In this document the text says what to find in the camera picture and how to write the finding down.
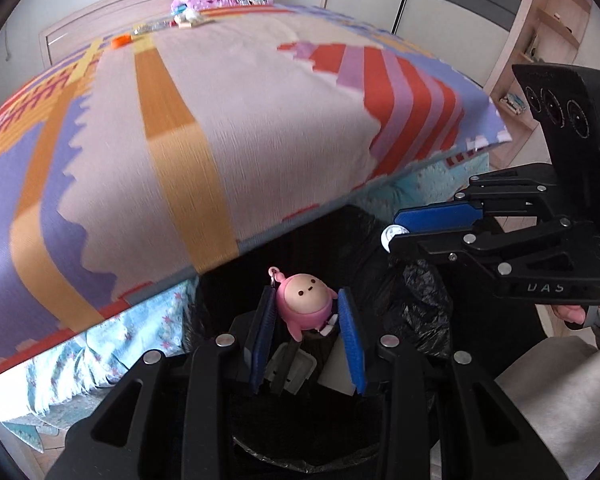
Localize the blue and white book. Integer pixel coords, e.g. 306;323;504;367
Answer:
499;92;529;117

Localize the person's light grey clothing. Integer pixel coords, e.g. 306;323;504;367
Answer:
430;334;600;480

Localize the pink figure toy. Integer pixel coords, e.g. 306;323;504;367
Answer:
267;267;340;344

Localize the wooden corner shelf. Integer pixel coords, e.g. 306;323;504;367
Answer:
482;0;594;134

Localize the wooden headboard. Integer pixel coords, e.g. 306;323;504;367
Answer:
39;0;192;67

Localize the colourful patterned blanket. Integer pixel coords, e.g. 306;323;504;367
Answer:
0;2;512;375

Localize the black trash bag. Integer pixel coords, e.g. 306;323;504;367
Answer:
182;202;457;477

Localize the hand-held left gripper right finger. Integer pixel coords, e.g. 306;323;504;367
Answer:
336;286;569;480

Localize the small white object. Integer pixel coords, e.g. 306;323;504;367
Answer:
174;12;216;29

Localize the pink folded quilt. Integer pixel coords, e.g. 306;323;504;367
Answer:
170;0;277;12

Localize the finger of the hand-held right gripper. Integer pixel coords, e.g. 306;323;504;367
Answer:
387;217;600;281
393;162;562;235

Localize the sliding door wardrobe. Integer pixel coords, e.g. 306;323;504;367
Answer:
320;0;537;92

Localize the silver blister pack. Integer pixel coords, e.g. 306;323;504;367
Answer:
132;18;174;36

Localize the white round cap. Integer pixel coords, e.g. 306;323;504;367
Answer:
380;225;411;252

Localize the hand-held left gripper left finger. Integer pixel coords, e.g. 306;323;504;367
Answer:
45;286;281;480

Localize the person's right hand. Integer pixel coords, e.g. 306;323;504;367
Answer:
553;286;600;331

